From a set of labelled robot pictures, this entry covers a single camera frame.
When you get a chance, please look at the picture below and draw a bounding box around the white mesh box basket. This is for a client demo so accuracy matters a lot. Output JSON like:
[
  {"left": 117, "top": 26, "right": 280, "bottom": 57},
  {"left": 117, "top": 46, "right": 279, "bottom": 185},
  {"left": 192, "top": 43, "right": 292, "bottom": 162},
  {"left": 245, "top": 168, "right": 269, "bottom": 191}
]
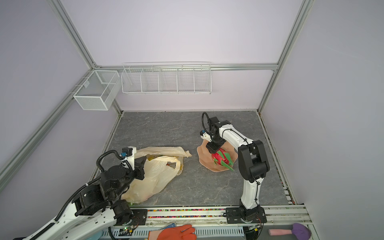
[{"left": 74, "top": 70, "right": 121, "bottom": 111}]

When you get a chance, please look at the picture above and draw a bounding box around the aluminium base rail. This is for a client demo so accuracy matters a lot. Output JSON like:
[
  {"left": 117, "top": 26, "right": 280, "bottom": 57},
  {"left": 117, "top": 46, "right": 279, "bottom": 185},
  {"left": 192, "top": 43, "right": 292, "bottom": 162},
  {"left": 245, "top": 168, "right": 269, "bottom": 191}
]
[{"left": 131, "top": 205, "right": 312, "bottom": 227}]

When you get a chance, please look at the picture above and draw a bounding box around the pink fake dragon fruit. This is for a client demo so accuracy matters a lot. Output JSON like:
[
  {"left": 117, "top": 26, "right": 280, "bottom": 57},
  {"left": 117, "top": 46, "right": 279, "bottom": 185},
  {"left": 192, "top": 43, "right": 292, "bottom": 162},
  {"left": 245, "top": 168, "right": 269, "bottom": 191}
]
[{"left": 212, "top": 149, "right": 234, "bottom": 171}]

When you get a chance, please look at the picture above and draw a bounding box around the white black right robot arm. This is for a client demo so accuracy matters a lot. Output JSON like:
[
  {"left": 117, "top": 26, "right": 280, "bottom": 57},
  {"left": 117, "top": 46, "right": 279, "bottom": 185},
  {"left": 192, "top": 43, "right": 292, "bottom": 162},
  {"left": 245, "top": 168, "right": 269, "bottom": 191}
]
[{"left": 198, "top": 112, "right": 270, "bottom": 225}]

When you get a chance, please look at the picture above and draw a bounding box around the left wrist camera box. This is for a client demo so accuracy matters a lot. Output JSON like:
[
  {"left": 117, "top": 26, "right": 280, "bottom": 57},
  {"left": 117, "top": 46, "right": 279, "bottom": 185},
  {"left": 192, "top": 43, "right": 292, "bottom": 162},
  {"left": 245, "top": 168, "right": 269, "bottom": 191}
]
[{"left": 121, "top": 146, "right": 137, "bottom": 168}]

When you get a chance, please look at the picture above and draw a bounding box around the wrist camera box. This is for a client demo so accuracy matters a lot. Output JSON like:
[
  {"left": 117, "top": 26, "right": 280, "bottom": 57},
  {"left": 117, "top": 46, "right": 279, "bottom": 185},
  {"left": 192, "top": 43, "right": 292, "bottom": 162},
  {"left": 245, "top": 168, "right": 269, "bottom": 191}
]
[
  {"left": 200, "top": 130, "right": 212, "bottom": 142},
  {"left": 121, "top": 146, "right": 137, "bottom": 168}
]

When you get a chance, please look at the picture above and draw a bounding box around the aluminium corner frame post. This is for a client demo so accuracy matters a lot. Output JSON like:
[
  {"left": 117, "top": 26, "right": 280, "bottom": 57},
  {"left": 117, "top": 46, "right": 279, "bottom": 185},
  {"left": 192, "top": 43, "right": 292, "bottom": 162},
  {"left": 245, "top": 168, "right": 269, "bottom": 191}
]
[{"left": 46, "top": 0, "right": 98, "bottom": 70}]

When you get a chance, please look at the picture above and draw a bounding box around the orange work glove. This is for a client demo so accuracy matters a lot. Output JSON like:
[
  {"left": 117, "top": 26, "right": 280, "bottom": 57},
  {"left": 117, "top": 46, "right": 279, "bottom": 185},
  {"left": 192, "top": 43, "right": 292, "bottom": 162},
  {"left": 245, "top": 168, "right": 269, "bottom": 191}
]
[{"left": 148, "top": 225, "right": 197, "bottom": 240}]

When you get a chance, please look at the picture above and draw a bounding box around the peach wavy fruit bowl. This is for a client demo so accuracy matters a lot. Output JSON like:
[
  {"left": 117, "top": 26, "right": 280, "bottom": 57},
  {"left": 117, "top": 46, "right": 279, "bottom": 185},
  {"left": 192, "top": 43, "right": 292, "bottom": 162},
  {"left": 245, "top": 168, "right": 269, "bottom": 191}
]
[{"left": 197, "top": 140, "right": 238, "bottom": 172}]

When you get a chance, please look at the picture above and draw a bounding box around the white wire wall shelf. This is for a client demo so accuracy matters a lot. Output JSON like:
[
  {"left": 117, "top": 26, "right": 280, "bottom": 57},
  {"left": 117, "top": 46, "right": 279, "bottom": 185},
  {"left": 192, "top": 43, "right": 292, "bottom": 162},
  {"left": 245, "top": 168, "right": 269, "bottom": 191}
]
[{"left": 121, "top": 62, "right": 212, "bottom": 95}]

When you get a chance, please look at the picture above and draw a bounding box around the purple pink brush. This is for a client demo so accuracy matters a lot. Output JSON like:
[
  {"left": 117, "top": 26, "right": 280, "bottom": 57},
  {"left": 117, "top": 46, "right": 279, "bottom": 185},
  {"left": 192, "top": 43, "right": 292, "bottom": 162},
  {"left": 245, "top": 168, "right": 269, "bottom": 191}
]
[{"left": 268, "top": 223, "right": 312, "bottom": 240}]

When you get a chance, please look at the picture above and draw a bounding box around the translucent banana print plastic bag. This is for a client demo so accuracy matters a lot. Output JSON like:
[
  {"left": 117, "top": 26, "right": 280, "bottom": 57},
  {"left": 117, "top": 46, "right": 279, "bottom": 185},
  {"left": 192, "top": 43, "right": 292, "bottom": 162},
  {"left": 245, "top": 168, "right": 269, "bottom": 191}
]
[{"left": 121, "top": 147, "right": 192, "bottom": 204}]

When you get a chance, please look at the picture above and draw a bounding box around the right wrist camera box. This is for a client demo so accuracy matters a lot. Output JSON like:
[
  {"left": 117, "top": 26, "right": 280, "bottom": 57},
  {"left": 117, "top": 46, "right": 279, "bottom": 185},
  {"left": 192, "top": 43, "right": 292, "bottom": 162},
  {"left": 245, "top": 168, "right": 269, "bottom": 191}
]
[{"left": 200, "top": 130, "right": 212, "bottom": 142}]

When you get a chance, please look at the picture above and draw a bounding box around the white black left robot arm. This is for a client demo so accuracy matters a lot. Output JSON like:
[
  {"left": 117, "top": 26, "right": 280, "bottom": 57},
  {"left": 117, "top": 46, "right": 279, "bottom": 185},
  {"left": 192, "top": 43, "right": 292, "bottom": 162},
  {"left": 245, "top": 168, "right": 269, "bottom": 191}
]
[{"left": 26, "top": 147, "right": 147, "bottom": 240}]

